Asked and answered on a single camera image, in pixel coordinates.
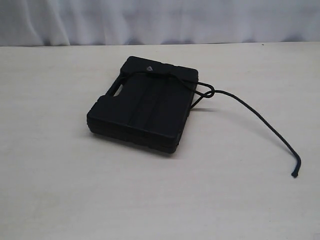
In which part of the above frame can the black plastic carrying case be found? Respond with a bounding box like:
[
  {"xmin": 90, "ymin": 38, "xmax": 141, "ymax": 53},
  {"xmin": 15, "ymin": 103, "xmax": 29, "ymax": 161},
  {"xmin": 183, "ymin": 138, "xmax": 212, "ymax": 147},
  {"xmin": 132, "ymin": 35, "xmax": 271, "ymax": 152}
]
[{"xmin": 86, "ymin": 56, "xmax": 199, "ymax": 154}]

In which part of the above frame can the black braided rope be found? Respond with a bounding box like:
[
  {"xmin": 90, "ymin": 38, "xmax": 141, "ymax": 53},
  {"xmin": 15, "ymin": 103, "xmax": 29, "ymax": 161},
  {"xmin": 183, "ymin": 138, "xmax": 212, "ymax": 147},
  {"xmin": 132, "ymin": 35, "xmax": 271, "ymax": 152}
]
[{"xmin": 117, "ymin": 69, "xmax": 303, "ymax": 179}]

